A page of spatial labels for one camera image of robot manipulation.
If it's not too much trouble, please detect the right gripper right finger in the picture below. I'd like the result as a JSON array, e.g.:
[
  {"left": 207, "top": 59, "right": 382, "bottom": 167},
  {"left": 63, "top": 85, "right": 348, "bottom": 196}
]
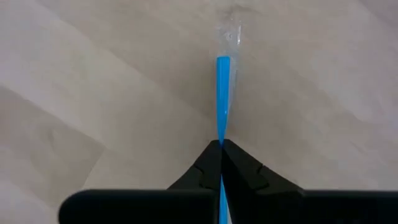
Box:
[{"left": 221, "top": 139, "right": 398, "bottom": 224}]

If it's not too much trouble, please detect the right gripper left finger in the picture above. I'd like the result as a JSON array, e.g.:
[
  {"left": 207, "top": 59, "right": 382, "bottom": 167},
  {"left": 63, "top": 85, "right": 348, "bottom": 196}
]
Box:
[{"left": 58, "top": 139, "right": 223, "bottom": 224}]

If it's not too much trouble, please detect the blue-handled utensil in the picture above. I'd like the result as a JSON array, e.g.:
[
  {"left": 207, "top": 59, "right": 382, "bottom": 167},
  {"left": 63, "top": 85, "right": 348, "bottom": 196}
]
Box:
[{"left": 216, "top": 18, "right": 243, "bottom": 224}]

